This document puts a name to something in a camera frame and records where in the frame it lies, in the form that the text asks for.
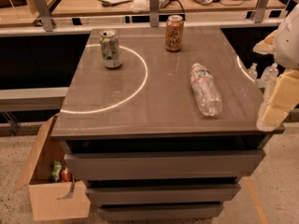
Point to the orange LaCroix can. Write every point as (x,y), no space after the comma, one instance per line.
(174,32)

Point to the right metal bracket post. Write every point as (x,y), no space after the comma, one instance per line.
(258,14)

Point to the green snack bag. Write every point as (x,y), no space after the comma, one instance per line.
(57,168)

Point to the left metal bracket post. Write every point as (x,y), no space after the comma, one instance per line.
(44,15)

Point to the small clear sanitizer bottle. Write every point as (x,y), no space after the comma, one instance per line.
(253,71)

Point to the metal bracket post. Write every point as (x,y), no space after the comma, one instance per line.
(258,14)
(154,13)
(44,15)

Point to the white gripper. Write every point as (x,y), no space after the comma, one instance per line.
(288,44)

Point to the clear plastic water bottle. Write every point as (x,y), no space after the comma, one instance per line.
(206,93)

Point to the open cardboard box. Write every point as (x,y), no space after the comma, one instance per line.
(51,201)

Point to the red can in box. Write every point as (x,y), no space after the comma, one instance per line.
(66,175)

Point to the green white soda can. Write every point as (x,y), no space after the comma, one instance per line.
(110,49)

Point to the middle metal bracket post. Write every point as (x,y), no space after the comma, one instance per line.
(154,13)

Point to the grey drawer cabinet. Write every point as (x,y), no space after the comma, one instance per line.
(137,139)

